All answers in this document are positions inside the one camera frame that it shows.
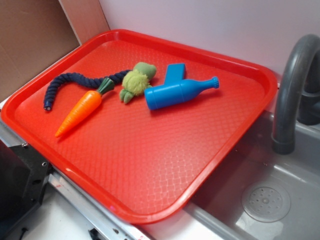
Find brown cardboard panel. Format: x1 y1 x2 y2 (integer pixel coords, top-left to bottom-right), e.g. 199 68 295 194
0 0 110 101

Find green plush rope toy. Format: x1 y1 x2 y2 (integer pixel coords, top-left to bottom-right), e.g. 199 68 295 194
43 62 157 111

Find grey toy sink basin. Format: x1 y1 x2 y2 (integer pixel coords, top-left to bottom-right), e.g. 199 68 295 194
185 112 320 240

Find black metal bracket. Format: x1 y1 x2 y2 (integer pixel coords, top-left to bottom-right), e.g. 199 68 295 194
0 142 51 239

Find red plastic tray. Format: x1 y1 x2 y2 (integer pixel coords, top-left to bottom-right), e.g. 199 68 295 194
1 30 278 225

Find orange toy carrot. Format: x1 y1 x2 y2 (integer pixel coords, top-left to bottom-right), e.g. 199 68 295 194
55 77 115 138

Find blue toy hair dryer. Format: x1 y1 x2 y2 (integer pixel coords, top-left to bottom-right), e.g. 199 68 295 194
144 63 220 111

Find grey toy faucet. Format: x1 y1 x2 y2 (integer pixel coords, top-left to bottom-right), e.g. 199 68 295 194
271 34 320 155

